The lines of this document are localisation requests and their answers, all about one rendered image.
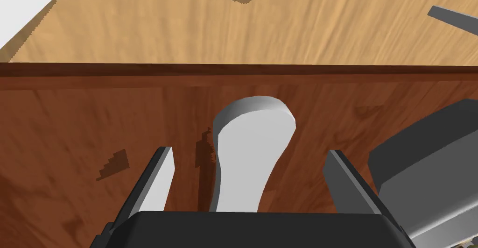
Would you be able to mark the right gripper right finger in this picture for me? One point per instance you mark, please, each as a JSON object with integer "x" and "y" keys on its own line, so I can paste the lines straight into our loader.
{"x": 341, "y": 188}

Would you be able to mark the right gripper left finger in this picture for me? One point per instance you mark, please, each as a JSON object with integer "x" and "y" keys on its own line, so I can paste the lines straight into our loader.
{"x": 158, "y": 188}

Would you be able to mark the grey angular block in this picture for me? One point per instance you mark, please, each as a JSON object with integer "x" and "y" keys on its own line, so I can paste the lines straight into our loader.
{"x": 429, "y": 180}

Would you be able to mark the grey flat bar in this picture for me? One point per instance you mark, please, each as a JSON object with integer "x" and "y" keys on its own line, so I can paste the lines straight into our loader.
{"x": 455, "y": 19}

